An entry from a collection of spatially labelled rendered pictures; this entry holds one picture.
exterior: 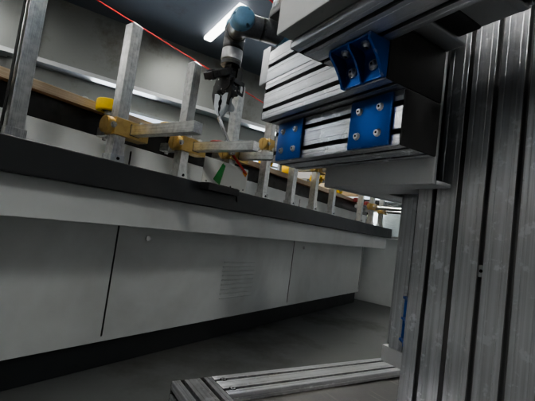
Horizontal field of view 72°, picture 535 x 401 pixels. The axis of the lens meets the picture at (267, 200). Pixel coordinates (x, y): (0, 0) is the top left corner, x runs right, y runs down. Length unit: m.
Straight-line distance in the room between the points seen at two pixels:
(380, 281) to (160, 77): 4.88
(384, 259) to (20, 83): 3.21
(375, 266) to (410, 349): 2.97
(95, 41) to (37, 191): 5.75
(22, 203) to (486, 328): 0.99
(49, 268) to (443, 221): 1.10
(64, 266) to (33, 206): 0.34
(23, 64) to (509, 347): 1.09
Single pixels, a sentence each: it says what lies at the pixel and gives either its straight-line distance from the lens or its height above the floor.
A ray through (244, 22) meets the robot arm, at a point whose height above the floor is 1.22.
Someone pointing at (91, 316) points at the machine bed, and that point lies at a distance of 1.45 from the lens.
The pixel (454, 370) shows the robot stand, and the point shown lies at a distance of 0.71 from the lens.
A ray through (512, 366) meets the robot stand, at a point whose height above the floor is 0.43.
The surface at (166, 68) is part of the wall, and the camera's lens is 6.88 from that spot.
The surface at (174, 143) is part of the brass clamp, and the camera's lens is 1.29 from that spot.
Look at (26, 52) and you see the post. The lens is 1.07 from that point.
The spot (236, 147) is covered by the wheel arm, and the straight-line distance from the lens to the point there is 1.19.
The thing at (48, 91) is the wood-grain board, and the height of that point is 0.88.
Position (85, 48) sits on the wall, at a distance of 6.68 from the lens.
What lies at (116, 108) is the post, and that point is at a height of 0.85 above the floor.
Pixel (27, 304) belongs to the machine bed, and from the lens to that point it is 1.34.
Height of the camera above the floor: 0.57
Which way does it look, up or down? 4 degrees up
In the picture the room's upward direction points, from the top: 8 degrees clockwise
